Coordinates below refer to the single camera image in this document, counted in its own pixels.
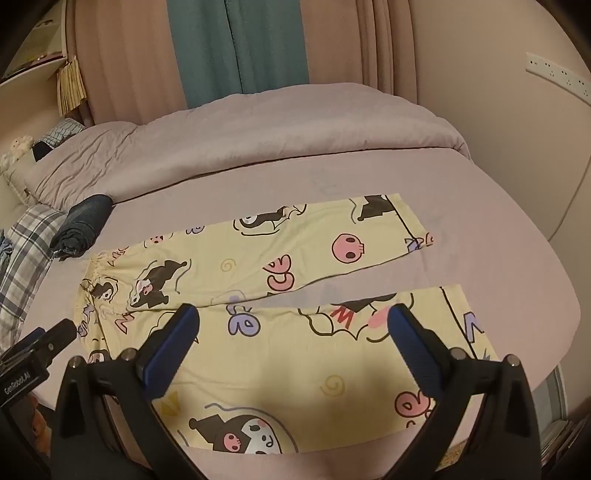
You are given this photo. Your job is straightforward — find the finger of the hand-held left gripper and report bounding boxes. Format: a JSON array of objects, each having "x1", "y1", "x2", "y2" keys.
[
  {"x1": 9, "y1": 327, "x2": 47, "y2": 354},
  {"x1": 41, "y1": 318, "x2": 78, "y2": 360}
]

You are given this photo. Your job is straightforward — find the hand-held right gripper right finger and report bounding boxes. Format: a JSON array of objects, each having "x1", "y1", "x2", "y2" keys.
[{"x1": 387, "y1": 303, "x2": 542, "y2": 480}]

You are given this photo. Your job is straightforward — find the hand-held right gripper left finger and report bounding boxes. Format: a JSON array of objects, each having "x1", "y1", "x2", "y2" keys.
[{"x1": 50, "y1": 303, "x2": 207, "y2": 480}]

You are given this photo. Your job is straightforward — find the yellow cartoon print pants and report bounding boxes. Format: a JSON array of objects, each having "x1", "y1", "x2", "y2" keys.
[{"x1": 74, "y1": 194, "x2": 502, "y2": 457}]

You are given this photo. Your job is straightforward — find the plaid checkered cloth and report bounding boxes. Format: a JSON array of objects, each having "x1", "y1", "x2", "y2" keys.
[{"x1": 0, "y1": 205, "x2": 70, "y2": 354}]

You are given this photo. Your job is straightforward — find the bed with pink sheet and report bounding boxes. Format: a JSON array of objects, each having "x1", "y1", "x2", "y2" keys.
[{"x1": 0, "y1": 152, "x2": 583, "y2": 480}]

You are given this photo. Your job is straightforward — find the dark rolled cloth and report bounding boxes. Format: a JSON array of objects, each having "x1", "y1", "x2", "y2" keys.
[{"x1": 50, "y1": 194, "x2": 114, "y2": 260}]

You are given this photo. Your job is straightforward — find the stack of books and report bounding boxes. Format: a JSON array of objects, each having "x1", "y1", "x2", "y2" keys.
[{"x1": 539, "y1": 406, "x2": 591, "y2": 468}]

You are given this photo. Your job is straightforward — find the white plush toy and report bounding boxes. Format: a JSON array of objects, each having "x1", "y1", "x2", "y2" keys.
[{"x1": 0, "y1": 136, "x2": 36, "y2": 172}]

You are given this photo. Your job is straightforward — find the blue checked cloth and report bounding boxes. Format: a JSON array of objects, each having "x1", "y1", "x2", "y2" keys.
[{"x1": 36, "y1": 117, "x2": 87, "y2": 149}]

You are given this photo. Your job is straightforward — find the pink duvet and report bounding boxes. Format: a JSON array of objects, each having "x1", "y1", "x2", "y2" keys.
[{"x1": 25, "y1": 82, "x2": 472, "y2": 206}]

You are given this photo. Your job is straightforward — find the pink curtain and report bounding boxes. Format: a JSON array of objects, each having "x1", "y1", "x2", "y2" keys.
[
  {"x1": 302, "y1": 0, "x2": 424, "y2": 106},
  {"x1": 65, "y1": 0, "x2": 191, "y2": 126}
]

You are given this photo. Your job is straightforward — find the white shelf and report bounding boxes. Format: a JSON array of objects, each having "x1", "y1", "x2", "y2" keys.
[{"x1": 0, "y1": 0, "x2": 70, "y2": 86}]

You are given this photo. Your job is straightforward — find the teal curtain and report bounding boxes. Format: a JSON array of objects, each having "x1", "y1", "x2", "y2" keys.
[{"x1": 168, "y1": 0, "x2": 310, "y2": 110}]

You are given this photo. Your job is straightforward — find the white power strip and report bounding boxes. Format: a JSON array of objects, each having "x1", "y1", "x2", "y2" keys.
[{"x1": 526, "y1": 52, "x2": 591, "y2": 100}]

